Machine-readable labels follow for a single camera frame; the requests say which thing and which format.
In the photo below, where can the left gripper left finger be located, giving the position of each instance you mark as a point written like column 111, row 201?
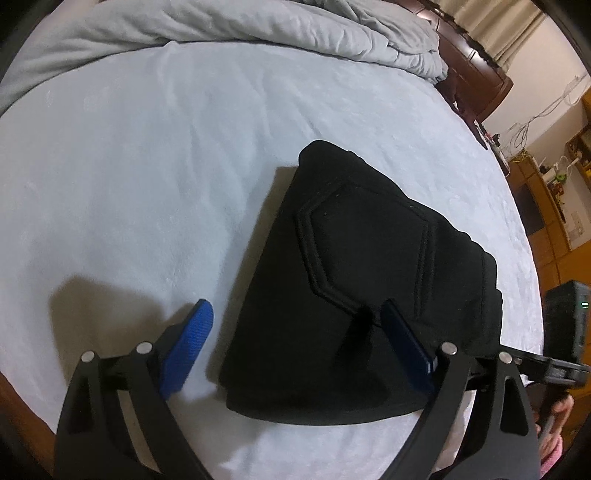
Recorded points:
column 92, row 440

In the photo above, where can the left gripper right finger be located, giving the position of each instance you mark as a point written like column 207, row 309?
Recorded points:
column 501, row 442

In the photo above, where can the black pants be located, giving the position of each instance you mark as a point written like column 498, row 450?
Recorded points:
column 309, row 347

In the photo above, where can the right hand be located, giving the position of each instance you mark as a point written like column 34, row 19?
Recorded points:
column 560, row 411

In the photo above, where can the wooden cabinet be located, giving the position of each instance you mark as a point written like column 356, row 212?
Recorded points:
column 556, row 260

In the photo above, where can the white bed sheet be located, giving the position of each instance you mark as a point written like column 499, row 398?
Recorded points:
column 138, row 184

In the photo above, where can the dark wooden headboard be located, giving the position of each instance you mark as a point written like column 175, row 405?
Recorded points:
column 476, row 86

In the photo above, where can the beige curtain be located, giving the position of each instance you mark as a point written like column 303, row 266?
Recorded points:
column 515, row 34

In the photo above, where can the grey quilt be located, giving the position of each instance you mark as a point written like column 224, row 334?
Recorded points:
column 375, row 32

